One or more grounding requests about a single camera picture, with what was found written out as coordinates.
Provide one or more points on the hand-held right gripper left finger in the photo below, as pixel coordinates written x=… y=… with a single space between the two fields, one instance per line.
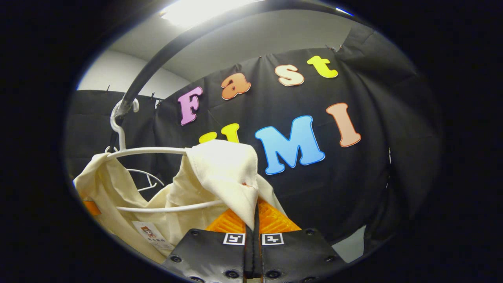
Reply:
x=248 y=255

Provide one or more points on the cream shirt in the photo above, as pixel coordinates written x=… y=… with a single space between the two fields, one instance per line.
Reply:
x=224 y=169

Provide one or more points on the empty white hanger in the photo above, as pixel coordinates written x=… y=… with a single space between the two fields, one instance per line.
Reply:
x=146 y=173

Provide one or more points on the black backdrop cloth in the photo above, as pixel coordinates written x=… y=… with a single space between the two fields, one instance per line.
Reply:
x=353 y=188

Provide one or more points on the large ceiling light panel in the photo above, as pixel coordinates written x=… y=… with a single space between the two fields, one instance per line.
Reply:
x=196 y=11

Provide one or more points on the black clothes rack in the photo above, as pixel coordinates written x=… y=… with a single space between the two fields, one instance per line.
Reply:
x=157 y=59

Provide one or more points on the white hanger holding shirt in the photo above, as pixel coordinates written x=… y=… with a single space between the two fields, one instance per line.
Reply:
x=149 y=150

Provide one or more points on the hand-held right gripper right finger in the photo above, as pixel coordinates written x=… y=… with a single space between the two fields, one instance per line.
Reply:
x=258 y=255

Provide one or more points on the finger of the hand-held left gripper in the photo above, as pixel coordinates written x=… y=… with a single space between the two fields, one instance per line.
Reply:
x=92 y=207

